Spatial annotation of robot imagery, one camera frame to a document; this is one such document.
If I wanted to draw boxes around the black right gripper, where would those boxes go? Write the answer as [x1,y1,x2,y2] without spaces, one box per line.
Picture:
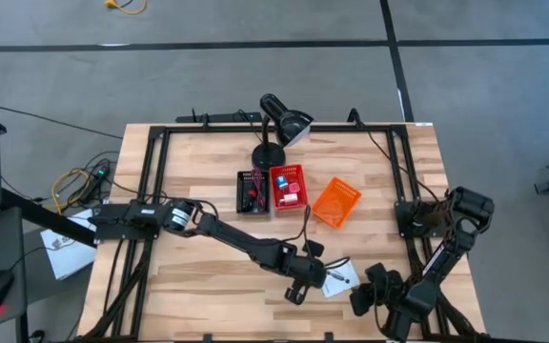
[349,262,428,318]

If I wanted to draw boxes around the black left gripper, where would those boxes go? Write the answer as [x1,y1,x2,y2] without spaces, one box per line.
[278,239,328,306]

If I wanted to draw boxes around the white instruction booklet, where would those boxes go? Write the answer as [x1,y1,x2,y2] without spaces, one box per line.
[320,259,362,300]

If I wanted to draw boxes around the orange mesh basket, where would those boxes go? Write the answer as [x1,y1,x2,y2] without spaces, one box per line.
[311,176,363,230]

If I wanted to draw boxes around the red mesh basket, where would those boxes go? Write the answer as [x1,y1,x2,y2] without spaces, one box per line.
[269,164,310,212]

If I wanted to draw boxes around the black mesh basket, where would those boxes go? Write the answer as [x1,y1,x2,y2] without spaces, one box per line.
[235,170,273,215]

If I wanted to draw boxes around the black desk lamp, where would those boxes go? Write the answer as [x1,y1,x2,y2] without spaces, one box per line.
[251,92,315,172]

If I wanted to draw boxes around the black power strip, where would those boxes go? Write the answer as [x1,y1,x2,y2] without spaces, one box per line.
[174,111,264,125]

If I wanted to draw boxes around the black adapter green light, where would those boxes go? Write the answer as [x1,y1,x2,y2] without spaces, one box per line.
[82,163,112,202]

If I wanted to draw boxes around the white paper sheet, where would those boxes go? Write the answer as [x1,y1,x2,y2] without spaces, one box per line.
[39,208,97,282]

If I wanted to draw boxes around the black aluminium table frame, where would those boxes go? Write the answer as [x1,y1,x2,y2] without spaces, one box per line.
[81,122,488,342]

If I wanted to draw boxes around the yellow coiled cable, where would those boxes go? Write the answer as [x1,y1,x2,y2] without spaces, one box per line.
[51,167,95,216]

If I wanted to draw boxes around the yellow floor cable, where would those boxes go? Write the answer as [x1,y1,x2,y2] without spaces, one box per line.
[103,0,148,16]

